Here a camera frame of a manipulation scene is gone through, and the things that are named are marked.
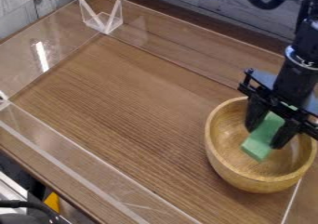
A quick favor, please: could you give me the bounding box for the black cable lower left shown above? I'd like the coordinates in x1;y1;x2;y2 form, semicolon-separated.
0;199;60;224

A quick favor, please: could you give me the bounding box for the clear acrylic corner bracket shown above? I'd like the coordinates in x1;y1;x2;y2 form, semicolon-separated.
79;0;123;34

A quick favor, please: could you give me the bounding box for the brown wooden bowl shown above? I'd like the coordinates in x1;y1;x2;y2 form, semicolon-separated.
203;97;318;193

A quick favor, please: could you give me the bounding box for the green rectangular block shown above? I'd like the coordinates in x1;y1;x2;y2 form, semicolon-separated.
240;112;285;162

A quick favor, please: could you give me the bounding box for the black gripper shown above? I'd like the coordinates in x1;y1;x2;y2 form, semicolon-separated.
238;46;318;150

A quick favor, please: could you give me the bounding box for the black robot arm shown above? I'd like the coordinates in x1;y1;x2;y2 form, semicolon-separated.
238;0;318;149

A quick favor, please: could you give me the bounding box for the black device with yellow label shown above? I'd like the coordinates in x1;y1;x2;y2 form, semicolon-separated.
24;190;84;224

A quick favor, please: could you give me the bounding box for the clear acrylic front wall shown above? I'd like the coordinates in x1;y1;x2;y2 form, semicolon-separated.
0;96;200;224

